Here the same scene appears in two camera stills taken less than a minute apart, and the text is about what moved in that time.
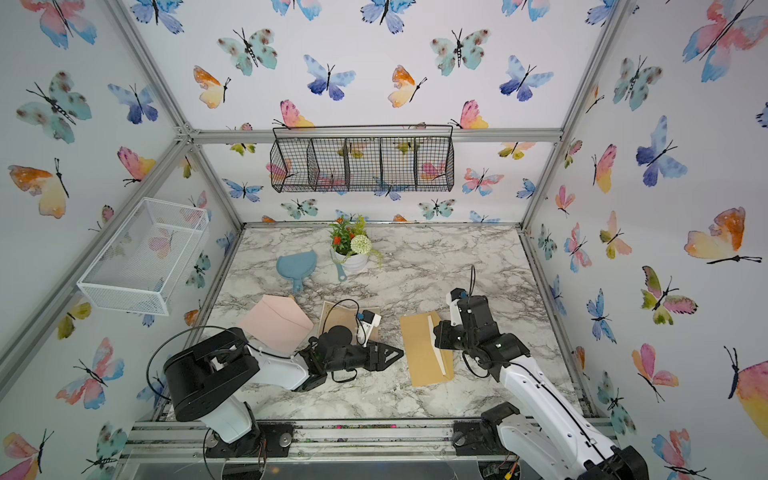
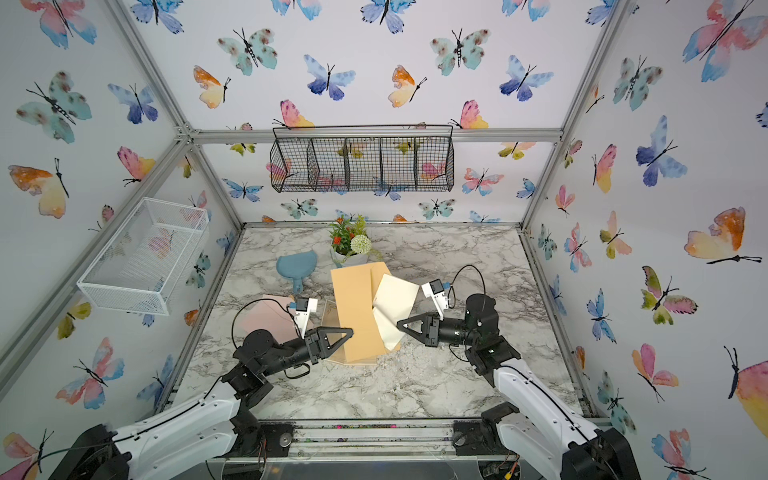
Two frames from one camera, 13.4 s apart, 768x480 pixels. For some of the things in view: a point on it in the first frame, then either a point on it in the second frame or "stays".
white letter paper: x=433 y=342 to x=393 y=302
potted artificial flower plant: x=351 y=245 stays
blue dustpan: x=296 y=266 stays
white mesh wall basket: x=145 y=265 stays
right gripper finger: x=450 y=337 to x=430 y=335
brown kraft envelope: x=423 y=365 to x=356 y=289
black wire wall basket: x=370 y=158 stays
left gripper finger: x=379 y=361 to x=319 y=345
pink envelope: x=277 y=323 stays
